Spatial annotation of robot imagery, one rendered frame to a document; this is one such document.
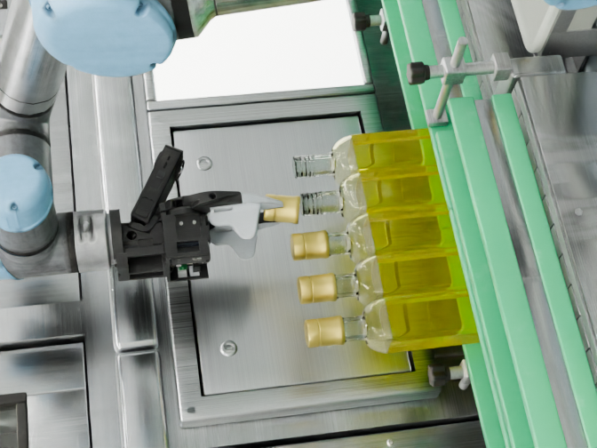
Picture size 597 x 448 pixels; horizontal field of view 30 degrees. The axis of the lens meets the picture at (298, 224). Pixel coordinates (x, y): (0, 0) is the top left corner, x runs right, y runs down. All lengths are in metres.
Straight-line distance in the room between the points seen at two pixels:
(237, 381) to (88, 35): 0.64
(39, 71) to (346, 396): 0.56
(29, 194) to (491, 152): 0.53
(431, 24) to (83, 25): 0.72
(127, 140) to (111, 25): 0.69
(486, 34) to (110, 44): 0.71
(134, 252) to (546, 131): 0.51
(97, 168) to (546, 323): 0.70
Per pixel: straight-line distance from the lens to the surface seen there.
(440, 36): 1.55
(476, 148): 1.33
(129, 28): 0.93
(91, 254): 1.35
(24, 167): 1.26
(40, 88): 1.27
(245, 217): 1.36
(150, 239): 1.37
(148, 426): 1.43
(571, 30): 1.43
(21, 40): 1.22
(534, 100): 1.37
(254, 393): 1.44
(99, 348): 1.49
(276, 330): 1.48
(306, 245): 1.37
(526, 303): 1.25
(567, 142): 1.35
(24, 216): 1.26
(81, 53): 0.96
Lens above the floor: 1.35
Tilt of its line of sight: 8 degrees down
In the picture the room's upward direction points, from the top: 96 degrees counter-clockwise
